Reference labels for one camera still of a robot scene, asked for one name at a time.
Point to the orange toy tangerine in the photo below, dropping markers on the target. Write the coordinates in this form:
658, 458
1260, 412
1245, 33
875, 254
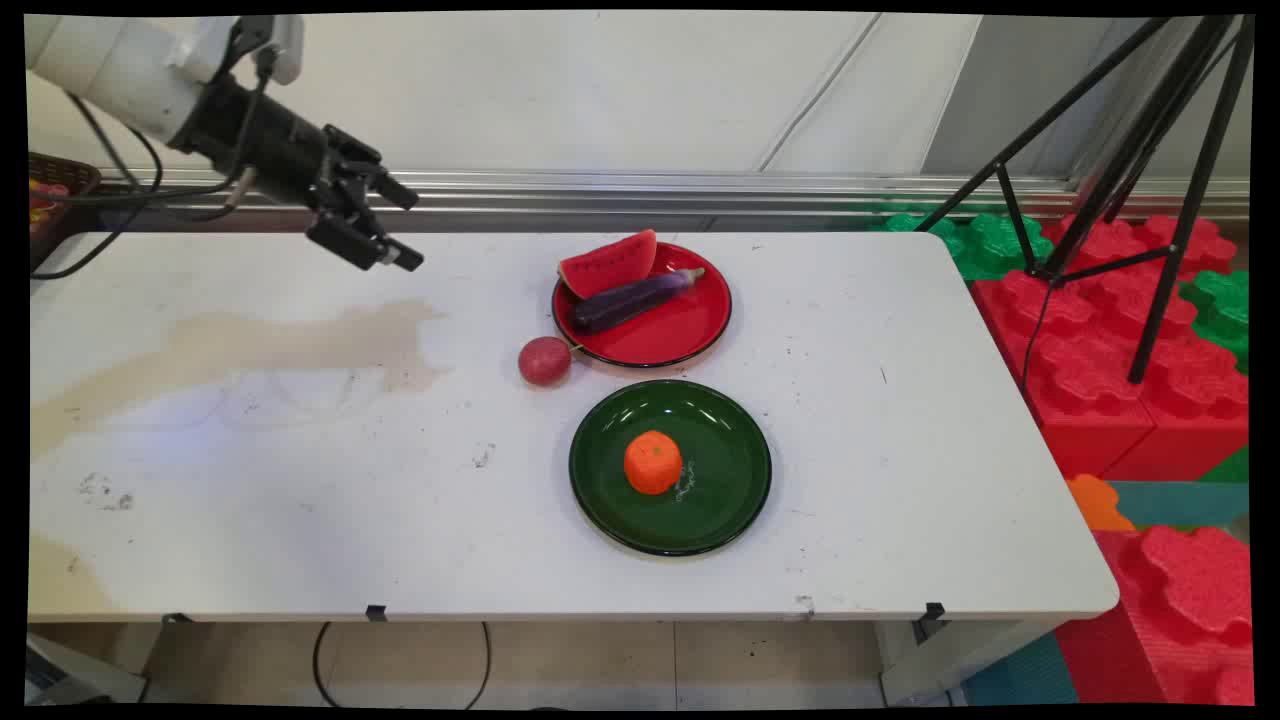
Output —
653, 462

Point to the small red foam block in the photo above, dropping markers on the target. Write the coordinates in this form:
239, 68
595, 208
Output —
1110, 240

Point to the red foam block with gear top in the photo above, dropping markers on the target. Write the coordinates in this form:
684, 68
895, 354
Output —
1180, 610

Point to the large red foam block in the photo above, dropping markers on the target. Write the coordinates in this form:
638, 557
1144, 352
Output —
1090, 370

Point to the wrist camera with white bracket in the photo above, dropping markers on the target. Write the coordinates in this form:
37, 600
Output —
285, 45

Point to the red round plate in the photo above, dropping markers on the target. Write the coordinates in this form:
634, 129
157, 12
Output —
665, 325

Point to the dark green round plate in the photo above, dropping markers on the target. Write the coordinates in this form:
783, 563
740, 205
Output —
715, 490

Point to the red toy potato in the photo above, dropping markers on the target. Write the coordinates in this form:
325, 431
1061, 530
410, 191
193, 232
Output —
544, 361

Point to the green foam piece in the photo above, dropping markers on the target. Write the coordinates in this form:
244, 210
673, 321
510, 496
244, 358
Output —
1232, 468

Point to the aluminium wall rail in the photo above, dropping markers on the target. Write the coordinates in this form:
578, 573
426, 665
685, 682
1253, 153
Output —
650, 190

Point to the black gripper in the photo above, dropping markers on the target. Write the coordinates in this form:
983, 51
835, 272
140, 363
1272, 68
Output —
265, 145

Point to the dark wicker basket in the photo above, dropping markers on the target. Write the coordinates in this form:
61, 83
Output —
60, 180

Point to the purple toy eggplant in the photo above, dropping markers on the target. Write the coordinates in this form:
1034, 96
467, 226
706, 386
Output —
630, 300

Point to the teal foam mat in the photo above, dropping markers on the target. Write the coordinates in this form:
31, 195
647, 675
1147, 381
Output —
1020, 675
1185, 502

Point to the green foam block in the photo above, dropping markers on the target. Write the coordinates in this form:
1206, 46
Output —
985, 245
1222, 305

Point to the orange foam piece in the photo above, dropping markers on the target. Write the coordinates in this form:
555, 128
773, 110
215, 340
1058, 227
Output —
1095, 503

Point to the white table leg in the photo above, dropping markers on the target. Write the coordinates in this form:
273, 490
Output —
950, 660

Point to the black tripod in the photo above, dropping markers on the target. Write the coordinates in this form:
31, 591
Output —
1185, 130

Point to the toy watermelon slice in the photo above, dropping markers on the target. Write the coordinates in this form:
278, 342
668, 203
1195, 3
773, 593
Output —
610, 265

